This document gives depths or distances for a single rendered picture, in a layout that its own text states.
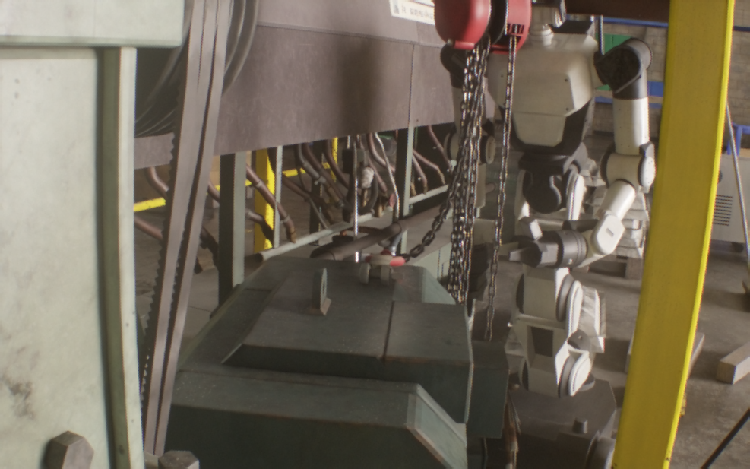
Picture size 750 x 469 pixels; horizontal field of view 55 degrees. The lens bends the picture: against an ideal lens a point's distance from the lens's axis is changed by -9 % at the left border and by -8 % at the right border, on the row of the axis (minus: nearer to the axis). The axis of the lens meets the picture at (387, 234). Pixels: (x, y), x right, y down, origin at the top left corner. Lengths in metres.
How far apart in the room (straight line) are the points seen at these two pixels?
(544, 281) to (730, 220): 4.27
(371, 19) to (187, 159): 1.57
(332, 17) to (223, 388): 1.25
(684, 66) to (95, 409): 0.97
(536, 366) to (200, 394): 1.69
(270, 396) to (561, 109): 1.24
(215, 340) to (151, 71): 0.53
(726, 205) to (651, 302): 5.12
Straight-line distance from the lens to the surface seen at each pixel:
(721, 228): 6.42
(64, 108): 0.59
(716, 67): 1.26
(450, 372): 0.99
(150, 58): 0.69
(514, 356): 3.37
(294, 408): 0.91
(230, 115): 1.62
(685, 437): 2.98
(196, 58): 0.69
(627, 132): 1.99
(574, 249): 1.79
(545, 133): 2.01
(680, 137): 1.26
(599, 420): 2.58
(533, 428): 2.42
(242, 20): 0.74
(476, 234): 2.26
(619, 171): 2.00
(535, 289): 2.28
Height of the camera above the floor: 1.23
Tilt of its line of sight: 12 degrees down
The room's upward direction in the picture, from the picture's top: 3 degrees clockwise
